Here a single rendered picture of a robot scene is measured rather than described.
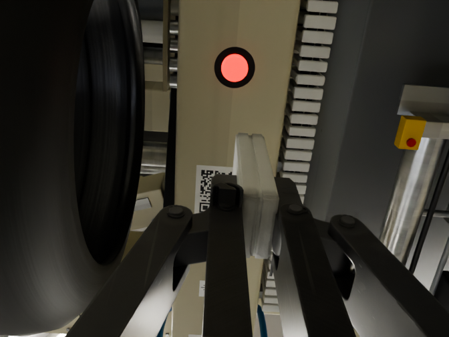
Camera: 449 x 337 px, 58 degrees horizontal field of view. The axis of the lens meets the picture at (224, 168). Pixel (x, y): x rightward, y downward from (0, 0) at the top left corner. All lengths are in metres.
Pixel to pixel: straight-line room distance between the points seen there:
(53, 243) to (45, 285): 0.05
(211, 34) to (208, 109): 0.08
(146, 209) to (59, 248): 0.61
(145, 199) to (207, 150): 0.52
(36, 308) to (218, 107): 0.29
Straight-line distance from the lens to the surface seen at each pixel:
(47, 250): 0.41
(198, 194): 0.53
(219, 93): 0.48
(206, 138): 0.49
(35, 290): 0.44
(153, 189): 0.99
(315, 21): 0.48
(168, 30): 0.88
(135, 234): 1.17
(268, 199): 0.16
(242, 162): 0.18
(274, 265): 0.16
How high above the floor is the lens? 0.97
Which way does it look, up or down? 25 degrees up
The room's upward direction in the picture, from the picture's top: 175 degrees counter-clockwise
